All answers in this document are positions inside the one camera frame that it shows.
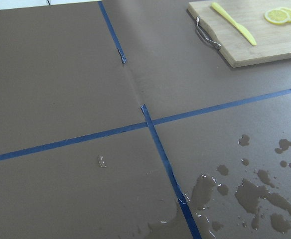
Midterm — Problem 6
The yellow plastic knife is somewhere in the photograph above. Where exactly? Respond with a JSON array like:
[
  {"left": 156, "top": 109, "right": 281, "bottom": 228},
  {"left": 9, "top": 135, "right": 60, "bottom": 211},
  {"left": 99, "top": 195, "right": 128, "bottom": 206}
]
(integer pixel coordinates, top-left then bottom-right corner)
[{"left": 211, "top": 2, "right": 257, "bottom": 46}]

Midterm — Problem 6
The bamboo cutting board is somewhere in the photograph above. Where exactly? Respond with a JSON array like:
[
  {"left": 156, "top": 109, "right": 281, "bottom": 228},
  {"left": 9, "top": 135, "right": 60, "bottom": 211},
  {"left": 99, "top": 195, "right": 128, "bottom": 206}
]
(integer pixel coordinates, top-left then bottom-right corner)
[{"left": 188, "top": 0, "right": 291, "bottom": 68}]

